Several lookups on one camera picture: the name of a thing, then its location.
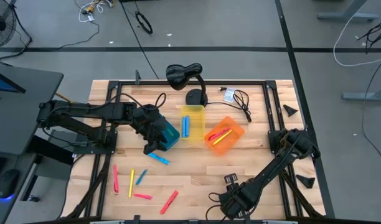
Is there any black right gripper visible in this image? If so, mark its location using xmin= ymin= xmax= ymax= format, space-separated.
xmin=220 ymin=182 xmax=263 ymax=220

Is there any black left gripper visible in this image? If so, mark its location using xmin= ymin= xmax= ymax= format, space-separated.
xmin=134 ymin=105 xmax=168 ymax=156

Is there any yellow highlighter marker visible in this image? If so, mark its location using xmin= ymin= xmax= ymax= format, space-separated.
xmin=128 ymin=169 xmax=136 ymax=198
xmin=212 ymin=129 xmax=233 ymax=146

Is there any teal plastic bin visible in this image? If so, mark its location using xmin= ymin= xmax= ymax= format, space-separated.
xmin=158 ymin=116 xmax=181 ymax=152

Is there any yellow translucent plastic bin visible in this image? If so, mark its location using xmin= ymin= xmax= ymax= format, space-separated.
xmin=180 ymin=105 xmax=206 ymax=143

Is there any orange translucent plastic bin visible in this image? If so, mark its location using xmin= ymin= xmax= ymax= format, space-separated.
xmin=204 ymin=116 xmax=245 ymax=157

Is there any black desk lamp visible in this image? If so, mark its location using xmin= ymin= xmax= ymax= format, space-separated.
xmin=165 ymin=62 xmax=209 ymax=108

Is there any clear plastic bag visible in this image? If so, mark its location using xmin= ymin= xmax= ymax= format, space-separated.
xmin=223 ymin=87 xmax=237 ymax=104

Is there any dark grey desk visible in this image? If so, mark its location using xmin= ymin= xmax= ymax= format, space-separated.
xmin=0 ymin=63 xmax=65 ymax=156

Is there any black computer mouse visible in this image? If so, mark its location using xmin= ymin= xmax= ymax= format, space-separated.
xmin=0 ymin=169 xmax=21 ymax=200

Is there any computer monitor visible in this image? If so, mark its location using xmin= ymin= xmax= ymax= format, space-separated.
xmin=0 ymin=67 xmax=27 ymax=95

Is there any grey table foot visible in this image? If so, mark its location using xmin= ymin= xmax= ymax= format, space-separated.
xmin=342 ymin=85 xmax=381 ymax=102
xmin=317 ymin=0 xmax=380 ymax=22

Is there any black slotted bracket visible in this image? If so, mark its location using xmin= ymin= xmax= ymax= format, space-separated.
xmin=223 ymin=172 xmax=239 ymax=185

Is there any black triangular bracket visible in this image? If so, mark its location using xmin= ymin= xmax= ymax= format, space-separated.
xmin=283 ymin=104 xmax=299 ymax=118
xmin=295 ymin=174 xmax=316 ymax=189

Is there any black lamp power cord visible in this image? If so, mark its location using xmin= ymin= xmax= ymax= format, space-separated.
xmin=205 ymin=89 xmax=253 ymax=123

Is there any long black floor cable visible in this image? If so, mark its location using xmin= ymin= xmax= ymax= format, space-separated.
xmin=120 ymin=0 xmax=161 ymax=80

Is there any black aluminium table frame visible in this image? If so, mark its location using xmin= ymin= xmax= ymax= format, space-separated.
xmin=61 ymin=79 xmax=327 ymax=224

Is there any black cable ring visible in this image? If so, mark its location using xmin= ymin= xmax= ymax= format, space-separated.
xmin=134 ymin=11 xmax=154 ymax=35

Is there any white cable bundle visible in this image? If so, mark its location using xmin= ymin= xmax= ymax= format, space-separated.
xmin=78 ymin=0 xmax=114 ymax=23

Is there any black curved floor cable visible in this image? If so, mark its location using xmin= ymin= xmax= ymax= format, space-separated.
xmin=361 ymin=52 xmax=381 ymax=172

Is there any white floor cable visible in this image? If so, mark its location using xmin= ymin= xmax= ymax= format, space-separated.
xmin=332 ymin=0 xmax=381 ymax=68

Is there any black cable bundle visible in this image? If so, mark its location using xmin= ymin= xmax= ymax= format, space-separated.
xmin=357 ymin=14 xmax=381 ymax=54

